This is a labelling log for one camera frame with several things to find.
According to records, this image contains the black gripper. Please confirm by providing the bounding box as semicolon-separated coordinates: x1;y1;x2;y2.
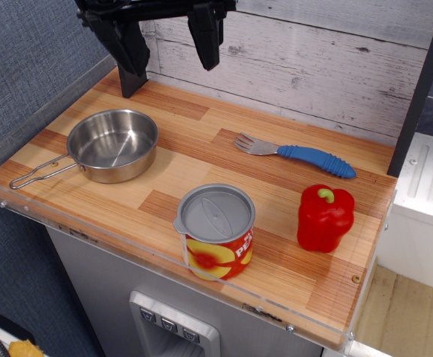
76;0;237;76

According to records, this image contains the toy peaches can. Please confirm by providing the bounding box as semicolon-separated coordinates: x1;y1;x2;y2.
173;184;256;281

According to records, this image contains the red toy bell pepper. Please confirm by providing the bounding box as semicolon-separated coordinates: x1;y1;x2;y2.
297;184;355;253

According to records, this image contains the stainless steel pan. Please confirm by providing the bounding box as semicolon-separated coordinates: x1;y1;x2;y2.
9;109;159;190

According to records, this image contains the grey toy fridge cabinet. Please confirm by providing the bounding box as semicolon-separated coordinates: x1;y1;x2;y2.
48;228;323;356

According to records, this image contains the white toy sink unit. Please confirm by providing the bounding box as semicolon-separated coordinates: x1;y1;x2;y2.
376;133;433;287

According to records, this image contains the yellow toy object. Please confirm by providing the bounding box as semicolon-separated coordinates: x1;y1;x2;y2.
8;340;45;357

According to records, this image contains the blue handled metal fork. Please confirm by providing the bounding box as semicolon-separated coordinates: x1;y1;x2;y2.
234;133;356;179

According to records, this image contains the dark grey right post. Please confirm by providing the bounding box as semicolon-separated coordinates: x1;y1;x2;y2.
387;37;433;178

